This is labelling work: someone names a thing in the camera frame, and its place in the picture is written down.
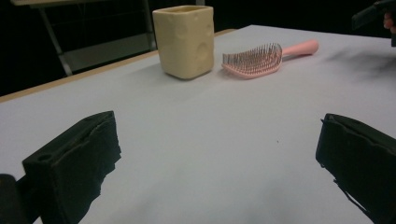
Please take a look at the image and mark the pink slotted spatula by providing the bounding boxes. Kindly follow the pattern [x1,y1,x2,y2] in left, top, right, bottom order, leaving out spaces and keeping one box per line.
[221,38,320,80]

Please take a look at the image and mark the yellow cheese-shaped cup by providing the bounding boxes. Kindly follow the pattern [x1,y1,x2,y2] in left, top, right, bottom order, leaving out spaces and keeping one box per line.
[151,4,216,80]

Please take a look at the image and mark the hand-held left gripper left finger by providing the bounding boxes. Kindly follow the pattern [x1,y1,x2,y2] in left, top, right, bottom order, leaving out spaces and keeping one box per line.
[21,110,122,224]

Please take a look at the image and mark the white table mat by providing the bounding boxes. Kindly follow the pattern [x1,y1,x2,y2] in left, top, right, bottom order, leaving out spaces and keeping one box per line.
[0,24,396,224]

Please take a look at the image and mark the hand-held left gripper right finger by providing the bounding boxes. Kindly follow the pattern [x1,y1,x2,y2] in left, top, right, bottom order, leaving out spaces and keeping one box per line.
[315,113,396,224]

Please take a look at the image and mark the white metal stand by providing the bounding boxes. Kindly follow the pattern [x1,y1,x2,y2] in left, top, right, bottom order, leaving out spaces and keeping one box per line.
[10,0,158,77]

